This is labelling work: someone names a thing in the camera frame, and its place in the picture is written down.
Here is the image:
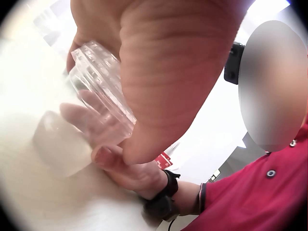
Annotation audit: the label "person's right fingers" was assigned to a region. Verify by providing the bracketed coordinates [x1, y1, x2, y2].
[60, 91, 126, 148]

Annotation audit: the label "clear plastic container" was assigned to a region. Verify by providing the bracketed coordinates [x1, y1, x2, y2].
[63, 40, 138, 145]

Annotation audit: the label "person's left fingers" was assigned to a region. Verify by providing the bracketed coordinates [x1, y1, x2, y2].
[66, 32, 85, 72]

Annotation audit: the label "person's right hand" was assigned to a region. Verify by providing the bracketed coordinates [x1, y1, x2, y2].
[60, 91, 170, 200]

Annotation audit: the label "person's left hand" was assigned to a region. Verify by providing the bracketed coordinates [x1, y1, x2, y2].
[66, 0, 256, 165]

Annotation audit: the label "red packet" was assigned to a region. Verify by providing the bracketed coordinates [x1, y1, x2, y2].
[155, 152, 174, 172]

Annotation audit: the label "person's right thumb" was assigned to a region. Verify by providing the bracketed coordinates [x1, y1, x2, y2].
[92, 146, 128, 169]

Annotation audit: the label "person's left thumb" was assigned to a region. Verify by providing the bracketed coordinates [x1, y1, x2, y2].
[118, 19, 229, 165]

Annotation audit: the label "black wrist band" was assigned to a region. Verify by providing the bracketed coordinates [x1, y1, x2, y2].
[143, 169, 181, 222]

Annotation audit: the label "person's body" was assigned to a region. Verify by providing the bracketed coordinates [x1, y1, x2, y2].
[185, 125, 308, 231]

